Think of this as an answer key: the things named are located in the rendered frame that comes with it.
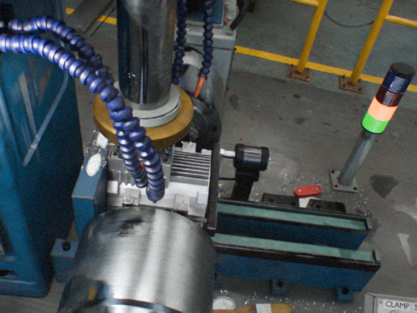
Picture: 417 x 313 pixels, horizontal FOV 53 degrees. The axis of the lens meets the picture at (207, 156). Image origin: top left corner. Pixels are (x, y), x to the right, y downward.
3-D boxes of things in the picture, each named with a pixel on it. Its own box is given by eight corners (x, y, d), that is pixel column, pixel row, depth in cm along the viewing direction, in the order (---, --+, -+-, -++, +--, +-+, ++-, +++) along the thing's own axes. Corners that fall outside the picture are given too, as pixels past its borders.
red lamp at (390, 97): (377, 105, 107) (385, 91, 103) (372, 92, 111) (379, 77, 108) (400, 108, 107) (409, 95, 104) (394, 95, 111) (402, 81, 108)
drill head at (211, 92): (113, 184, 105) (108, 104, 87) (141, 87, 134) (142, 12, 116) (212, 196, 106) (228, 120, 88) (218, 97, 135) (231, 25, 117)
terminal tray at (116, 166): (108, 184, 84) (107, 159, 79) (119, 147, 92) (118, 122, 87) (168, 191, 85) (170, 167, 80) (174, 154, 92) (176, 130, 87)
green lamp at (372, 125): (363, 132, 113) (370, 119, 110) (359, 118, 117) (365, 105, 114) (385, 135, 113) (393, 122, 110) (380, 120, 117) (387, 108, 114)
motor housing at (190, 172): (107, 244, 92) (102, 187, 79) (124, 179, 105) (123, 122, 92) (198, 254, 93) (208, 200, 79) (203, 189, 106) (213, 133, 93)
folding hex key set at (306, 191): (295, 199, 124) (296, 195, 123) (291, 190, 126) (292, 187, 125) (321, 195, 126) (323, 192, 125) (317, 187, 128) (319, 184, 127)
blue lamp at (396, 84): (385, 91, 103) (393, 76, 100) (379, 77, 108) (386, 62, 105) (409, 95, 104) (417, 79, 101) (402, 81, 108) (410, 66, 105)
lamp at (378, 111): (370, 119, 110) (377, 105, 107) (365, 105, 114) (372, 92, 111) (393, 122, 110) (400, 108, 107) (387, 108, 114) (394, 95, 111)
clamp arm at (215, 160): (208, 150, 105) (201, 236, 87) (210, 141, 103) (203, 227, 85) (222, 152, 105) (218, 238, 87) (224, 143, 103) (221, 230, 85)
